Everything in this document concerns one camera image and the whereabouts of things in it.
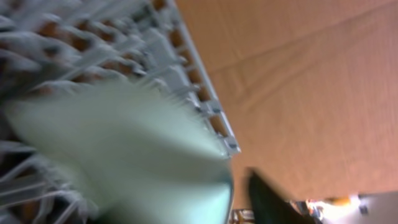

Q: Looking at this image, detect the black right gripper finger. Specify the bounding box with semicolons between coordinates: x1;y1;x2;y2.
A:
248;169;314;224

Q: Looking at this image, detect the small mint green bowl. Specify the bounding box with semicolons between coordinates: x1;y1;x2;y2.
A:
4;82;233;224

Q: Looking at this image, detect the grey dishwasher rack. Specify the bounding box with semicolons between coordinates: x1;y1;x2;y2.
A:
1;1;238;223

